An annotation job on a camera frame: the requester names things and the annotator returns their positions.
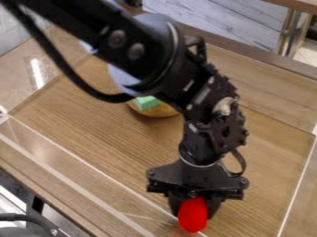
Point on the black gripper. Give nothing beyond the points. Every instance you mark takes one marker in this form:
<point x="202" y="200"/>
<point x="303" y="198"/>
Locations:
<point x="180" y="181"/>

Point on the red plush fruit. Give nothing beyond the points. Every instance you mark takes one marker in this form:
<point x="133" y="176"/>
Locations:
<point x="193" y="214"/>

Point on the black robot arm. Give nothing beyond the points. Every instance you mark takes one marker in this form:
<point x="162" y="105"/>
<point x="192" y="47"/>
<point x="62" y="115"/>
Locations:
<point x="157" y="61"/>

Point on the wooden bowl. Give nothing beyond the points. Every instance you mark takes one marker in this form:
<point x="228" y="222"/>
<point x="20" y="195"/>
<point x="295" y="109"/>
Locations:
<point x="160" y="111"/>

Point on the green foam block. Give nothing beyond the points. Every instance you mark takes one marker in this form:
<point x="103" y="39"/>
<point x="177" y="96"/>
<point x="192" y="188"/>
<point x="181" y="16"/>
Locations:
<point x="146" y="102"/>

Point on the clear acrylic tray wall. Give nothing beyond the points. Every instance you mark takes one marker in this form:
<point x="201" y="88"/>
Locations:
<point x="97" y="202"/>

